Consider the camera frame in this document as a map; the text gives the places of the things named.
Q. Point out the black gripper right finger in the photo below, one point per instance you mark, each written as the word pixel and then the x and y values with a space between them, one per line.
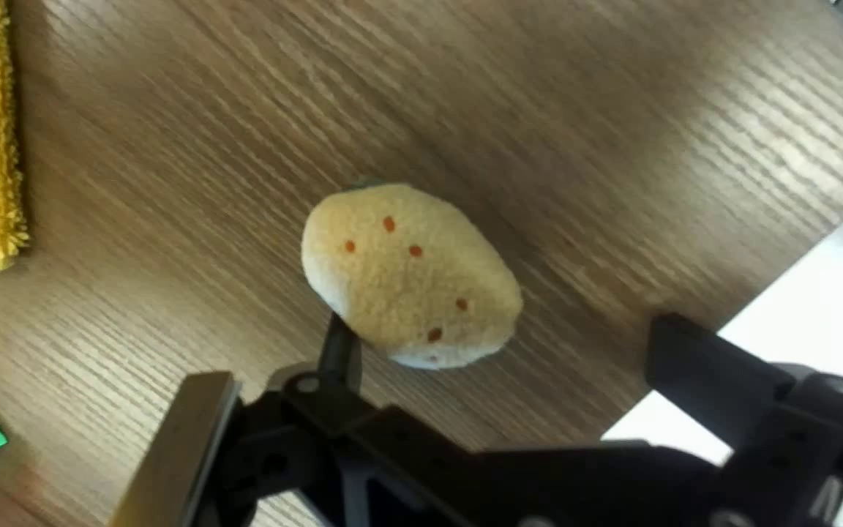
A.
pixel 761 410

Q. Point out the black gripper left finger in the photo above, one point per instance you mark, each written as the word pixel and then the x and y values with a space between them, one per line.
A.
pixel 342 410

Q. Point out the beige plush potato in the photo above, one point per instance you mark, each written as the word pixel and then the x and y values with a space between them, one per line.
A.
pixel 411 279

